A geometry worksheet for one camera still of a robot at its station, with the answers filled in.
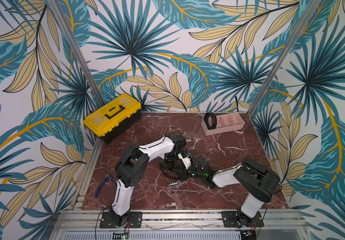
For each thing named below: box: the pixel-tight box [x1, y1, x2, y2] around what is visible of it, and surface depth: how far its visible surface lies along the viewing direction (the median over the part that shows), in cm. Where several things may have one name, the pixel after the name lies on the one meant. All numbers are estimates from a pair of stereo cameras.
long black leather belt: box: [167, 159, 189, 186], surface depth 80 cm
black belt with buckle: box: [203, 112, 218, 130], surface depth 102 cm
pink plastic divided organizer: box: [201, 112, 246, 136], surface depth 109 cm
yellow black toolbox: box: [83, 93, 142, 144], surface depth 97 cm
